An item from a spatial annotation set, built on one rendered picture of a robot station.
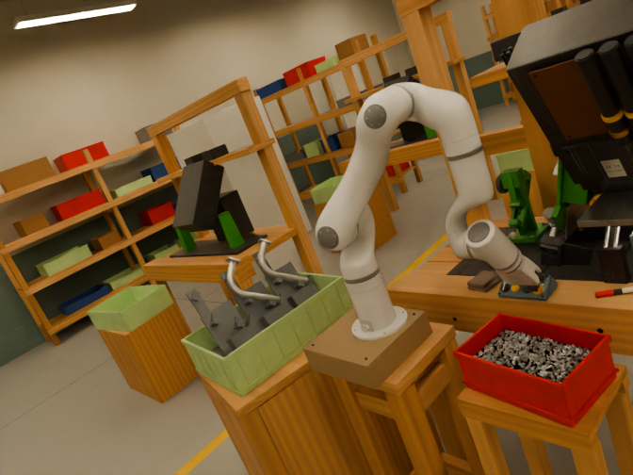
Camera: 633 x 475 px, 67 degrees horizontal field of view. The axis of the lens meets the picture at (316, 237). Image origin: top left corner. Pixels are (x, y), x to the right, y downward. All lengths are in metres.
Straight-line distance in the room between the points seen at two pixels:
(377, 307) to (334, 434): 0.70
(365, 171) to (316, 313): 0.82
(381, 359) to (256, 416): 0.58
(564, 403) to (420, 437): 0.51
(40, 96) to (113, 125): 1.04
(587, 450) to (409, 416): 0.49
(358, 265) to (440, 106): 0.53
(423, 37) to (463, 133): 1.00
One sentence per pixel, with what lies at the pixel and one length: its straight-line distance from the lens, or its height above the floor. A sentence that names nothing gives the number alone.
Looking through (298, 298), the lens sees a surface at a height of 0.91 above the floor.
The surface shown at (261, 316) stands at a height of 0.91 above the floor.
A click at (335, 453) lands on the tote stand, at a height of 0.38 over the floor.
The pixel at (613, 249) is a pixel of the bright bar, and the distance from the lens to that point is 1.55.
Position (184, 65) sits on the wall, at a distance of 9.12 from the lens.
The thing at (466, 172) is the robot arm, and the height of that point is 1.38.
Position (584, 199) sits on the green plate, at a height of 1.12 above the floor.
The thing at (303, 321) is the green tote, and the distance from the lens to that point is 1.94.
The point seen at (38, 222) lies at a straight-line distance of 7.21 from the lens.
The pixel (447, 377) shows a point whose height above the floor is 0.70.
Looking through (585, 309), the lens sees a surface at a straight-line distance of 1.52.
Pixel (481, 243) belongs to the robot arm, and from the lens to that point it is 1.28.
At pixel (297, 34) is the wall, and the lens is 10.97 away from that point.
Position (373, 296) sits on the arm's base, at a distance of 1.50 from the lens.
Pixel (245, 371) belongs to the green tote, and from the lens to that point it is 1.84.
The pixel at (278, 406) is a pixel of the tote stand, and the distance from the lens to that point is 1.88.
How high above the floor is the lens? 1.67
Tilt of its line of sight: 15 degrees down
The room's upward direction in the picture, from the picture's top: 22 degrees counter-clockwise
